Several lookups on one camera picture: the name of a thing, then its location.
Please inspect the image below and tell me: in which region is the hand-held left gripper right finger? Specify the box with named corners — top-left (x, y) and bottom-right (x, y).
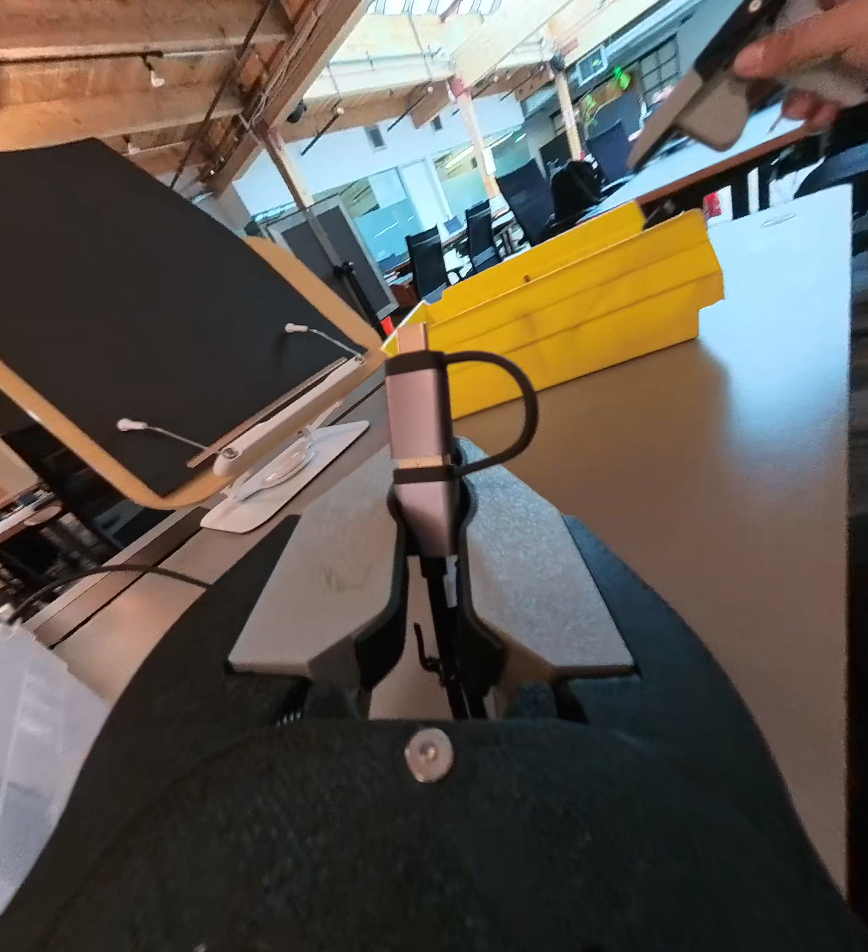
top-left (449, 437), bottom-right (636, 691)

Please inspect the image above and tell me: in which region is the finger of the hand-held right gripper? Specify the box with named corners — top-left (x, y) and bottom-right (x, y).
top-left (626, 67), bottom-right (749, 174)

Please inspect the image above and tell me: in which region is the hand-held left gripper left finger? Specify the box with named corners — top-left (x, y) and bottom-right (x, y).
top-left (227, 455), bottom-right (413, 696)

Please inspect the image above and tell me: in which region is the grey usb hub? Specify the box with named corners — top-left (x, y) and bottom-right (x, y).
top-left (382, 321), bottom-right (541, 718)

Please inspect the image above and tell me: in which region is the yellow plastic bin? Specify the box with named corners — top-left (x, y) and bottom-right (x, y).
top-left (380, 201), bottom-right (726, 421)

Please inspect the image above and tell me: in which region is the clear plastic bin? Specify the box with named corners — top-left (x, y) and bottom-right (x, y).
top-left (0, 606), bottom-right (112, 952)

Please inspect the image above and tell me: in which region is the black partition board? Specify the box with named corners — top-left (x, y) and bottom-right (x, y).
top-left (280, 203), bottom-right (399, 328)

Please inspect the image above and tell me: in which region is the black panel with wooden rim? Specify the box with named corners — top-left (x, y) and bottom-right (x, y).
top-left (0, 137), bottom-right (370, 511)

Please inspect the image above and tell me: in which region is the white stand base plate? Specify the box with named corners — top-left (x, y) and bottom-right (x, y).
top-left (199, 419), bottom-right (372, 535)

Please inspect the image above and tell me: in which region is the thin black cable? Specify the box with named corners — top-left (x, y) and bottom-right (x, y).
top-left (6, 562), bottom-right (212, 626)

